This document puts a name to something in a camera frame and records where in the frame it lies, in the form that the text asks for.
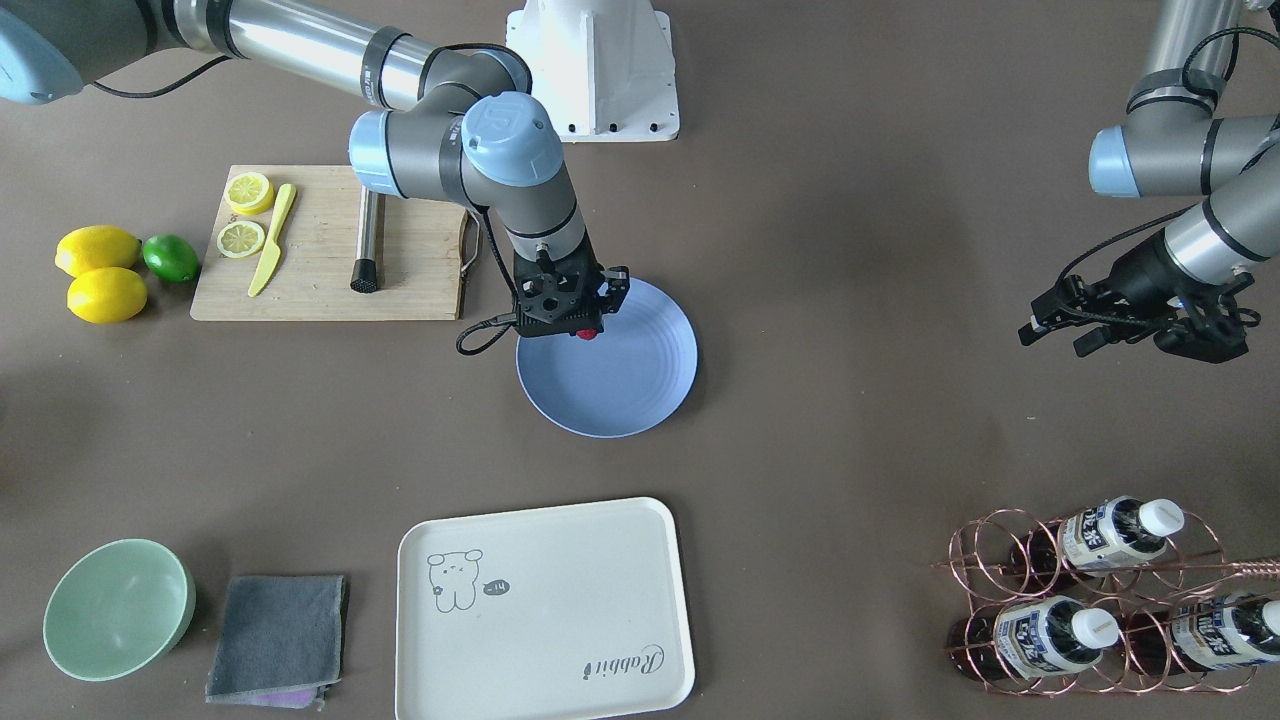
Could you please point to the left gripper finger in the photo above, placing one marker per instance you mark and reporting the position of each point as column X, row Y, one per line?
column 1101, row 336
column 1048, row 313

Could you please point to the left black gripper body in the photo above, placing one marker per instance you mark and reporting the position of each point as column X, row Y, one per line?
column 1133, row 272

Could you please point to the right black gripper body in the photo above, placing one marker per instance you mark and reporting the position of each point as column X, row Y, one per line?
column 615, row 287

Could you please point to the blue plate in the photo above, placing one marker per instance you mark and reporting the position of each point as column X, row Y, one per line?
column 628, row 379

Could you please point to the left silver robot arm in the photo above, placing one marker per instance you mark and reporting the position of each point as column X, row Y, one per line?
column 1172, row 144

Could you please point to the dark drink bottle top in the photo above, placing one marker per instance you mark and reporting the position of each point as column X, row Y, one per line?
column 1123, row 533

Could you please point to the dark drink bottle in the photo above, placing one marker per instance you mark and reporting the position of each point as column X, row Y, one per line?
column 1123, row 533
column 1027, row 641
column 1237, row 630

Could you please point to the steel muddler black tip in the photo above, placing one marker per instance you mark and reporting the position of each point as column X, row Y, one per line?
column 365, row 274

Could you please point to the wooden cutting board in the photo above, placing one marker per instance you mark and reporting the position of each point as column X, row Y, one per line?
column 420, row 254

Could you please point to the yellow plastic knife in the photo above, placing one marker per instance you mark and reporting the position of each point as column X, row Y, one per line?
column 271, row 252

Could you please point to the white rabbit tray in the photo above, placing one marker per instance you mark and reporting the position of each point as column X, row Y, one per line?
column 571, row 612

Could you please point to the lemon slice lower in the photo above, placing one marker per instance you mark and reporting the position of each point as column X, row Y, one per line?
column 240, row 239

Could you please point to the lemon slice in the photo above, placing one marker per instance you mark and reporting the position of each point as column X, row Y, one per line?
column 249, row 193
column 240, row 239

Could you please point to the lemon slice upper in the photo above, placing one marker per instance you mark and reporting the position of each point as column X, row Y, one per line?
column 249, row 193

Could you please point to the green lime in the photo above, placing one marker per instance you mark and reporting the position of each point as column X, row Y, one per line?
column 170, row 258

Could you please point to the grey folded cloth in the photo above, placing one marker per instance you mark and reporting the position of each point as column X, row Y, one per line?
column 281, row 642

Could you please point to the whole yellow lemon lower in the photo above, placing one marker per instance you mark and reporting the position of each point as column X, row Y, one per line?
column 107, row 295

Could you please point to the whole yellow lemon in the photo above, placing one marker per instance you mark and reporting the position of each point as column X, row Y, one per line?
column 107, row 295
column 96, row 247

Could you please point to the whole yellow lemon upper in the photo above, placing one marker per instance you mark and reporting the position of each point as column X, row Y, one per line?
column 96, row 247

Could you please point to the green bowl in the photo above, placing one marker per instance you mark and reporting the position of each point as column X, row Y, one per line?
column 118, row 609

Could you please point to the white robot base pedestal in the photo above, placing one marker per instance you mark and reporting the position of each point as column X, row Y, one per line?
column 604, row 70

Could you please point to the copper wire bottle rack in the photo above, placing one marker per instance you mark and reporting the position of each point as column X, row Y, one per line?
column 1195, row 568

